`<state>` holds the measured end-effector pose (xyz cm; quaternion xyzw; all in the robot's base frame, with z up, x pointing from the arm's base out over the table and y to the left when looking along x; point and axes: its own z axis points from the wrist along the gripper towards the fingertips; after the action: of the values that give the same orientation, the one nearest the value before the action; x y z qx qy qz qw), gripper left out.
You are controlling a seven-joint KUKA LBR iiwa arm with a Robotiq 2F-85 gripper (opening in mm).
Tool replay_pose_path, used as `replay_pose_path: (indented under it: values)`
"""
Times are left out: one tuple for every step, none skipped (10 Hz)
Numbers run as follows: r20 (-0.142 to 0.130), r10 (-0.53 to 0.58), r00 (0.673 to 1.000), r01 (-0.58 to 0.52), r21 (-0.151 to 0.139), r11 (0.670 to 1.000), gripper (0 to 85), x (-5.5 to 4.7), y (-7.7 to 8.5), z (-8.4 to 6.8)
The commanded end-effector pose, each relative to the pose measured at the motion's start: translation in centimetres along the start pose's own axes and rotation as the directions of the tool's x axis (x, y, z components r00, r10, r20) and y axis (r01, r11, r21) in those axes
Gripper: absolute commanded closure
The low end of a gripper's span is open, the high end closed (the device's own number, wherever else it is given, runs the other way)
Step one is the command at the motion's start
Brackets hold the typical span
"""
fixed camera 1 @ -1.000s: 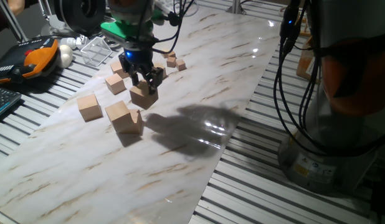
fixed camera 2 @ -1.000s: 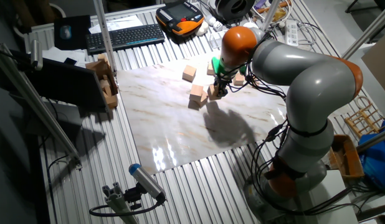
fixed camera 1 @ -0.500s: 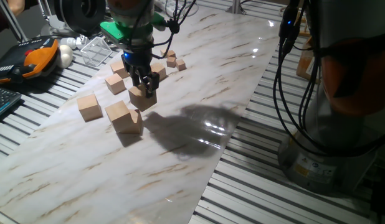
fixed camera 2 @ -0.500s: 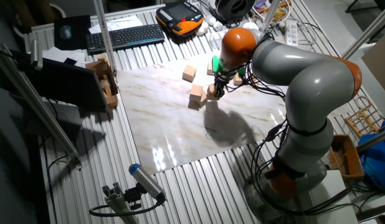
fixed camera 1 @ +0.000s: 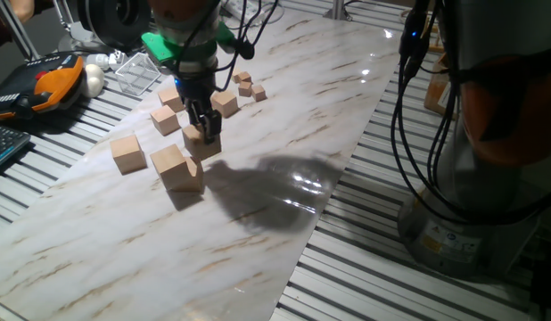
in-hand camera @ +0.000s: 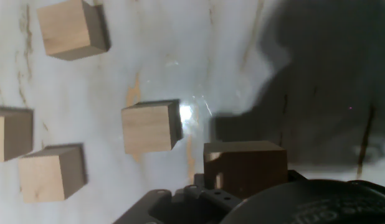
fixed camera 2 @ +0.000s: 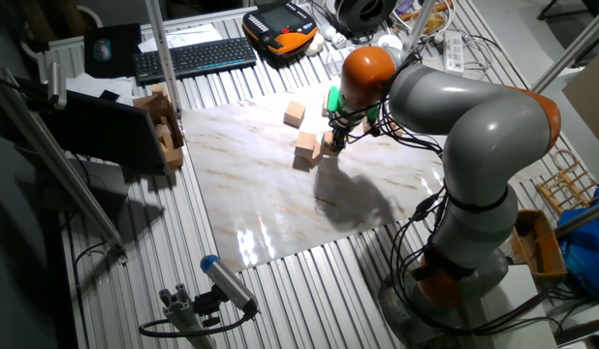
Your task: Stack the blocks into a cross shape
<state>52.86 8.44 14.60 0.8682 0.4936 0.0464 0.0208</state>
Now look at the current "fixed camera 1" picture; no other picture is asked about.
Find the clear plastic container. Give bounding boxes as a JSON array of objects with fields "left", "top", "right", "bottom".
[{"left": 114, "top": 52, "right": 163, "bottom": 97}]

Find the person's bare hand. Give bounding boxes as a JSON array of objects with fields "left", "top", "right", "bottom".
[{"left": 11, "top": 0, "right": 37, "bottom": 24}]

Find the white round object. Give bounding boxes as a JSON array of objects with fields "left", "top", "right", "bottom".
[{"left": 81, "top": 63, "right": 106, "bottom": 99}]

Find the grey slanted metal pole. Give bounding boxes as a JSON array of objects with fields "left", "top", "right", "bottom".
[{"left": 0, "top": 0, "right": 41, "bottom": 62}]

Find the white power strip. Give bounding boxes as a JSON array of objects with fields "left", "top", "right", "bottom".
[{"left": 221, "top": 0, "right": 259, "bottom": 19}]

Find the black computer keyboard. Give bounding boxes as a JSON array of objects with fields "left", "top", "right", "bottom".
[{"left": 0, "top": 126, "right": 32, "bottom": 175}]

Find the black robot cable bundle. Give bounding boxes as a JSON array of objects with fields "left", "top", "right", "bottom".
[{"left": 175, "top": 0, "right": 551, "bottom": 226}]

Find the aluminium profile post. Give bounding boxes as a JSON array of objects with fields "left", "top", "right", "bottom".
[{"left": 322, "top": 0, "right": 353, "bottom": 22}]

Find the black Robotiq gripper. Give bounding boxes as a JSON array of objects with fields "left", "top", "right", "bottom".
[{"left": 174, "top": 73, "right": 224, "bottom": 146}]

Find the orange black teach pendant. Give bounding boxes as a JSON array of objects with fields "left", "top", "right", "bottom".
[{"left": 0, "top": 52, "right": 87, "bottom": 122}]

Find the white marble pattern mat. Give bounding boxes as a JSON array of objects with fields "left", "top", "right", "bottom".
[{"left": 0, "top": 6, "right": 401, "bottom": 321}]

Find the white power plug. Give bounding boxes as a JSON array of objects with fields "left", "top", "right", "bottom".
[{"left": 86, "top": 52, "right": 127, "bottom": 71}]

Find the black filament spool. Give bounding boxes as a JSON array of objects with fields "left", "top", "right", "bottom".
[{"left": 77, "top": 0, "right": 152, "bottom": 51}]

